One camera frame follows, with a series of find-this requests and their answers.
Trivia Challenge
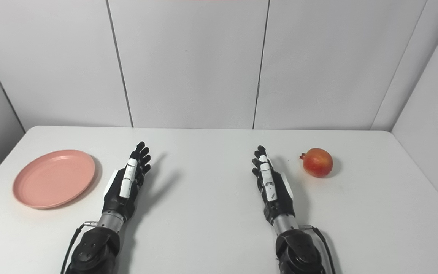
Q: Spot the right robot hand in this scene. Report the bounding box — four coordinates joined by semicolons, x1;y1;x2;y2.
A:
252;145;295;226

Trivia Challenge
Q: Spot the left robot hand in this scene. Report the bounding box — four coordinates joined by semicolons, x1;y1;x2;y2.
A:
102;142;152;222

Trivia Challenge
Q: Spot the red pomegranate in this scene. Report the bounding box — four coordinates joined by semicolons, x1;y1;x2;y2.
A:
300;148;334;178

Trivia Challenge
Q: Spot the pink round plate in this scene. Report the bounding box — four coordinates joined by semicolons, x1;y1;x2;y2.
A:
13;150;96;209

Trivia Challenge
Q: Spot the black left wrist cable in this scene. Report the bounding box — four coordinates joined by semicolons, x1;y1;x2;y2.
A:
60;221;98;274

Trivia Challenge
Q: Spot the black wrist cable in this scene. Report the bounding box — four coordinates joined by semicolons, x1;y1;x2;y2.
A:
60;221;98;274
301;225;336;274

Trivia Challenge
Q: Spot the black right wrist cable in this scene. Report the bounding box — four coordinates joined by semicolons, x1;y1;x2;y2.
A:
301;225;336;274

